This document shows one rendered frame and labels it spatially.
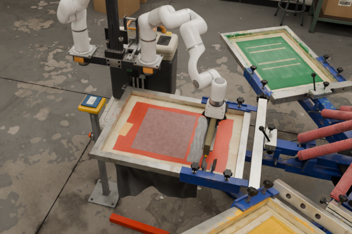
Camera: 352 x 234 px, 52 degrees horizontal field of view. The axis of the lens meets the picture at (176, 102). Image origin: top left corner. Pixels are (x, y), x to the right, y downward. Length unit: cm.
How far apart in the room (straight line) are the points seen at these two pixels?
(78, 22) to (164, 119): 78
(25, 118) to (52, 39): 142
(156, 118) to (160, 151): 26
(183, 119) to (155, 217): 97
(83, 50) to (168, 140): 82
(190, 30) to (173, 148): 64
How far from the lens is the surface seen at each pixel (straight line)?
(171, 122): 214
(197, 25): 183
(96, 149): 197
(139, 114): 218
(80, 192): 305
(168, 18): 187
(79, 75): 416
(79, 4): 217
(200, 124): 213
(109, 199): 296
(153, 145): 201
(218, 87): 175
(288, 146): 200
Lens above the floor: 245
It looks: 41 degrees down
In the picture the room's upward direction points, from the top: 2 degrees clockwise
